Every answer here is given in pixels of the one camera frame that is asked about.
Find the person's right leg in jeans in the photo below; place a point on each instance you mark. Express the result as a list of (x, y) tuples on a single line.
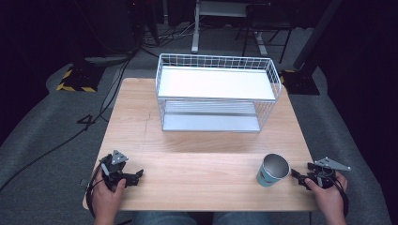
[(242, 219)]

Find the person's left hand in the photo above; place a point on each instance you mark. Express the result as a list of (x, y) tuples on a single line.
[(106, 200)]

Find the black metal chair frame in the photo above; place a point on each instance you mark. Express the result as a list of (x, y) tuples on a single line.
[(269, 25)]

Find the person's left leg in jeans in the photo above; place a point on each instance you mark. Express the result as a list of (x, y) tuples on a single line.
[(165, 219)]

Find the person's leg in jeans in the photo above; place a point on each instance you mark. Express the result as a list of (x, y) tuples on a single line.
[(242, 219), (165, 219)]

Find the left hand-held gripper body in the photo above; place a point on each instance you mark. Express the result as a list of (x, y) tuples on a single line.
[(109, 168)]

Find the white desk frame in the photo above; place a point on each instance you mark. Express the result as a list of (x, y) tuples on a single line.
[(195, 31)]

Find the black yellow striped stand base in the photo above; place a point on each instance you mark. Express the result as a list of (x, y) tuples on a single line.
[(79, 79), (300, 82)]

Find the teal paper cup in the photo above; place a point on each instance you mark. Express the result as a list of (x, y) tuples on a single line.
[(270, 176)]

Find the person's right hand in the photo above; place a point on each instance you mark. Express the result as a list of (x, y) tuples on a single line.
[(331, 198)]

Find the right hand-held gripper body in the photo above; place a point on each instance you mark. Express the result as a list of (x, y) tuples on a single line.
[(325, 176)]

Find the black slanted pole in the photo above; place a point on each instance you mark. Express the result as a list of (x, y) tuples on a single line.
[(316, 34)]

